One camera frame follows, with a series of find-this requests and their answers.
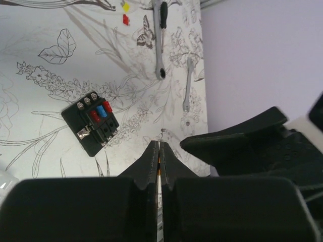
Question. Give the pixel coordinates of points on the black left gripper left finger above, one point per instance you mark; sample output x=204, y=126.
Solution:
x=119, y=208

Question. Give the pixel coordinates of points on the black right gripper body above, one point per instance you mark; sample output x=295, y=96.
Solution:
x=287, y=154

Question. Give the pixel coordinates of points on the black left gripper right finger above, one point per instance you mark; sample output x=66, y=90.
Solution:
x=232, y=208

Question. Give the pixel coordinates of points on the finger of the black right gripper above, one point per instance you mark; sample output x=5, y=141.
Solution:
x=218, y=147

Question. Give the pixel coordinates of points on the black fuse box base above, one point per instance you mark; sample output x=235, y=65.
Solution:
x=92, y=136

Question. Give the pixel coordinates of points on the red blade fuse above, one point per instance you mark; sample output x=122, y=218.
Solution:
x=95, y=116
x=107, y=107

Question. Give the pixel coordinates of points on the blue blade fuse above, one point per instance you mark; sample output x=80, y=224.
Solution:
x=101, y=111

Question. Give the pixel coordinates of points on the clear plastic fuse box cover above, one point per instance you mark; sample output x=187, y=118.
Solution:
x=7, y=182

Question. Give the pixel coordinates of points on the small red fuse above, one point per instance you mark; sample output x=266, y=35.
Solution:
x=126, y=20

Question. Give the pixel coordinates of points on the small yellow fuse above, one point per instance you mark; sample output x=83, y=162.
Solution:
x=125, y=6

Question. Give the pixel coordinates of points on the silver open end wrench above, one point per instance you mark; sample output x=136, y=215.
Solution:
x=190, y=68

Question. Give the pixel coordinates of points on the ratchet wrench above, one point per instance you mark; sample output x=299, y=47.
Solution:
x=160, y=68

